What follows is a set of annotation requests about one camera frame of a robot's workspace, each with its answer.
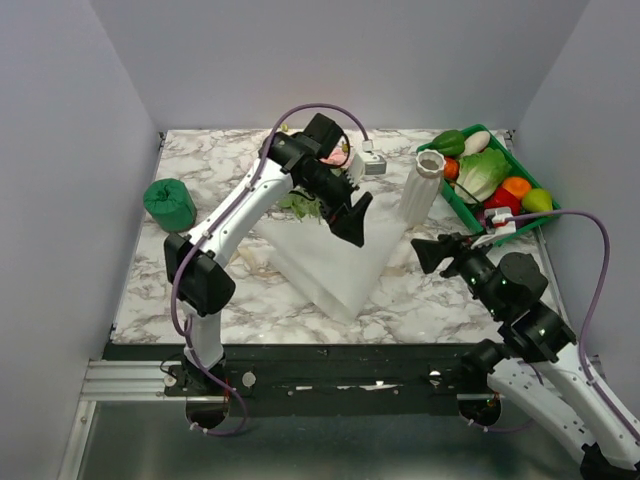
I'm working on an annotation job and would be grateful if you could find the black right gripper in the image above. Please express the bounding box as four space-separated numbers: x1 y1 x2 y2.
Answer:
410 227 506 317

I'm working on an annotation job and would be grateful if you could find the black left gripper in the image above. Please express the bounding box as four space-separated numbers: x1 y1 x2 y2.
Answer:
298 166 372 248

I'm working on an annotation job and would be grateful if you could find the white wrapping paper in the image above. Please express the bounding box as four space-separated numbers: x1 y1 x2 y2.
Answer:
255 194 406 324

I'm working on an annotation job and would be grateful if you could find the pink rose flower bouquet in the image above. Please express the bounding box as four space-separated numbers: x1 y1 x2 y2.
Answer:
277 133 351 220

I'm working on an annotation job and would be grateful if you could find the cream ribbon with gold letters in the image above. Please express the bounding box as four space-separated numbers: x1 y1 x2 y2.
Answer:
254 219 407 282

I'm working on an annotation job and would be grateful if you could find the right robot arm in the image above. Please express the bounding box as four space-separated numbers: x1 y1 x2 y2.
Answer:
411 234 639 479

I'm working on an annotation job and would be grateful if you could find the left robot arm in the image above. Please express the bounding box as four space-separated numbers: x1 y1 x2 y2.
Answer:
164 113 372 395

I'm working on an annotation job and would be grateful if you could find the white ribbed vase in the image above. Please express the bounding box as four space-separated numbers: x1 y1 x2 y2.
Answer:
398 150 445 228

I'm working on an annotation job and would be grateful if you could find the toy purple eggplant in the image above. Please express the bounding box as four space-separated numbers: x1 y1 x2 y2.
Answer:
475 210 487 229

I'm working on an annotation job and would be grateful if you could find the toy red pepper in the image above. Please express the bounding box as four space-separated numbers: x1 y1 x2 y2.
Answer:
484 187 521 215

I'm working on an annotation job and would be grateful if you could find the green plastic basket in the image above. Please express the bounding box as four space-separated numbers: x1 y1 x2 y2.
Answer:
417 124 559 235

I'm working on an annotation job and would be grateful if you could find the small orange toy vegetable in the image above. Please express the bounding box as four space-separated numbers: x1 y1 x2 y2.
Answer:
443 157 459 181

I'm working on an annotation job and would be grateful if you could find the toy green cabbage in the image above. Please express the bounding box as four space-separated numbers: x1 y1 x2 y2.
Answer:
454 147 511 204

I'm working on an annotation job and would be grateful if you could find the toy orange fruit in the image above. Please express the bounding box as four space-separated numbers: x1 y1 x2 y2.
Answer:
501 176 532 200

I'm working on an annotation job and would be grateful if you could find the green toy bell pepper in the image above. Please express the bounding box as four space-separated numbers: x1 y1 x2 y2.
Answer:
431 130 465 157

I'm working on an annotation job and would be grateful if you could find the white toy radish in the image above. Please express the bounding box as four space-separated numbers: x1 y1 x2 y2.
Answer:
462 130 491 157

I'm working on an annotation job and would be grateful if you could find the toy yellow-green pear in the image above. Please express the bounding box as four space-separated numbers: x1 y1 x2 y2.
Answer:
521 188 554 213

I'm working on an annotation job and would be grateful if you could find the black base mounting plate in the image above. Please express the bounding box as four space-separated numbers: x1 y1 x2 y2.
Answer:
103 343 503 427

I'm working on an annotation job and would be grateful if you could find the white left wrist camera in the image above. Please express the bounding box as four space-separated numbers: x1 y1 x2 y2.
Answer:
344 152 387 186

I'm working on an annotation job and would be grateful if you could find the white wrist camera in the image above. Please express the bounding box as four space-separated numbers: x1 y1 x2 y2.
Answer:
344 152 387 186
471 207 517 249

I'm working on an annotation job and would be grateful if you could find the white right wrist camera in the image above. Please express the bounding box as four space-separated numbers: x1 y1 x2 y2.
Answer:
471 207 517 249

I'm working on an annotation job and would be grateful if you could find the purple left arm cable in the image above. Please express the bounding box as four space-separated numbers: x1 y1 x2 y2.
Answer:
169 102 371 436

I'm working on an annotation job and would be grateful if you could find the aluminium frame rail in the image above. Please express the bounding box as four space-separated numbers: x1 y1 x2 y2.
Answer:
54 357 191 480

